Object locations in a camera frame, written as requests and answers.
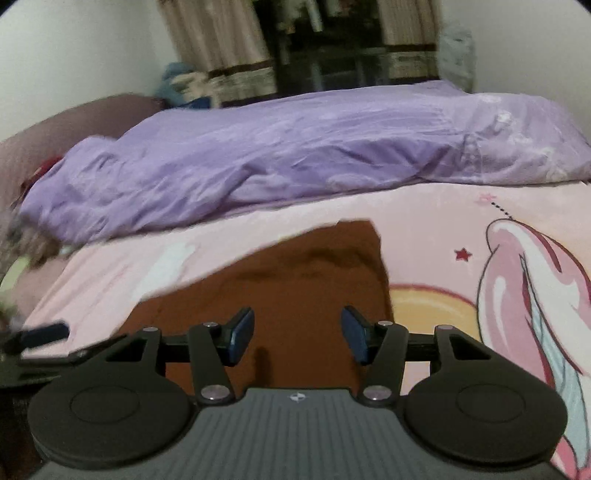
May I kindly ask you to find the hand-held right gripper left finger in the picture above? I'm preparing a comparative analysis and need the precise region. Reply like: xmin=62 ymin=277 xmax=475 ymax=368
xmin=104 ymin=307 xmax=256 ymax=408

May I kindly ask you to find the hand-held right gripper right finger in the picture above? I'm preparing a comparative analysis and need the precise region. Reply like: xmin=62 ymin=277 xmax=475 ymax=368
xmin=340 ymin=305 xmax=492 ymax=408

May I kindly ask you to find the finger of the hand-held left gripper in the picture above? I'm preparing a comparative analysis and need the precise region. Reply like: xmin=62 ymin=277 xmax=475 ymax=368
xmin=0 ymin=322 xmax=71 ymax=355
xmin=18 ymin=333 xmax=130 ymax=370

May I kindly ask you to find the brown garment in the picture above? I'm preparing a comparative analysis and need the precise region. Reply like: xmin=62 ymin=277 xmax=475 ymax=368
xmin=115 ymin=219 xmax=403 ymax=398

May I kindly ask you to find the pink printed blanket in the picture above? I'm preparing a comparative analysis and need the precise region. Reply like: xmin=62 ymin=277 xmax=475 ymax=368
xmin=0 ymin=179 xmax=591 ymax=480

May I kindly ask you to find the red cloth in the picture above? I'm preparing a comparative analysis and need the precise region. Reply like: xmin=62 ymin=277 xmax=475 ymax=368
xmin=25 ymin=156 xmax=64 ymax=186

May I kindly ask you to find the purple duvet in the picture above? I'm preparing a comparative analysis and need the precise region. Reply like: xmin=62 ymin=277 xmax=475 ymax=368
xmin=18 ymin=80 xmax=591 ymax=245

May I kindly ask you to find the brown padded headboard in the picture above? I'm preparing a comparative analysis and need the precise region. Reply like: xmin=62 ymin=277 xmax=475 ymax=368
xmin=0 ymin=93 xmax=163 ymax=209

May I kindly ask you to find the blue plush toy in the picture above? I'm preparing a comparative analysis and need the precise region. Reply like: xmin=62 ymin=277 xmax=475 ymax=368
xmin=158 ymin=61 xmax=219 ymax=110

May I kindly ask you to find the beige striped curtain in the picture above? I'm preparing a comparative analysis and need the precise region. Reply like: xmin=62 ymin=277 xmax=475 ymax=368
xmin=157 ymin=0 xmax=279 ymax=110
xmin=376 ymin=0 xmax=443 ymax=85

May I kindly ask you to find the clear plastic bag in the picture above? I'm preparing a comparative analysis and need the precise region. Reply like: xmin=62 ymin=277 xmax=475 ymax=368
xmin=438 ymin=22 xmax=477 ymax=93

